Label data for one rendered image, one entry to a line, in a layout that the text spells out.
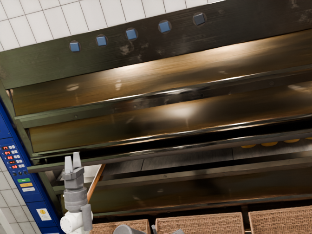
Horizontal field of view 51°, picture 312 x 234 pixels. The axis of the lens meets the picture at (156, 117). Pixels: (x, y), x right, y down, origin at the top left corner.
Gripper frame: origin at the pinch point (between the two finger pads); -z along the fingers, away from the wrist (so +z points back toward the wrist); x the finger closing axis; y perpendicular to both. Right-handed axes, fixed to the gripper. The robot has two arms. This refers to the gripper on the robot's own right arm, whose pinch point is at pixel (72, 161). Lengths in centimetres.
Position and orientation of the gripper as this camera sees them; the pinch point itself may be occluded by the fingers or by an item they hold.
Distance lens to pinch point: 134.1
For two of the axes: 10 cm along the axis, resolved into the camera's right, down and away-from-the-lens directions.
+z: 0.7, 10.0, 0.7
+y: -9.9, 0.6, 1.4
